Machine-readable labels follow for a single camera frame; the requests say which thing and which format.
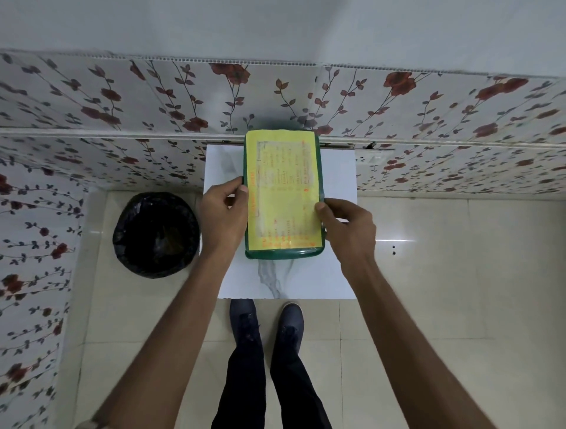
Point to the person's trouser leg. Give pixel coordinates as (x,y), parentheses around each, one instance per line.
(296,393)
(241,389)

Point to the person's left hand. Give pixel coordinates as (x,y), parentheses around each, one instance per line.
(219,221)

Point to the person's left dark shoe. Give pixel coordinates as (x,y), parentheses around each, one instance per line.
(245,325)

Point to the green box with yellow label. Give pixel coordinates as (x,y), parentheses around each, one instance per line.
(283,194)

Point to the person's right trouser leg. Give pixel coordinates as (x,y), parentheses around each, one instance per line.
(296,393)

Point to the person's dark shoe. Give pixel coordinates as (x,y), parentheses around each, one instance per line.
(290,327)
(245,325)

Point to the person's right hand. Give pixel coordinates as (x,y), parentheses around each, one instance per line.
(349,232)

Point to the black trash bin with bag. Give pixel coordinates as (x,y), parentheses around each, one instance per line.
(154,236)

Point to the person's left forearm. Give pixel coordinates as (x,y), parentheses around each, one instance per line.
(172,336)

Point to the person's right dark shoe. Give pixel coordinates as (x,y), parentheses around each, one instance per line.
(290,327)

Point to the person's left thumb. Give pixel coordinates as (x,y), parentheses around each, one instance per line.
(238,191)

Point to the person's left trouser leg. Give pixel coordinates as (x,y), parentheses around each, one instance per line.
(241,389)

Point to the person's right thumb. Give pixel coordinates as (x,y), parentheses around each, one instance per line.
(322,214)

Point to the person's right forearm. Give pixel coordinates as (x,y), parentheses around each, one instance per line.
(407,344)

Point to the white wall socket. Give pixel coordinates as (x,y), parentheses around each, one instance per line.
(370,157)

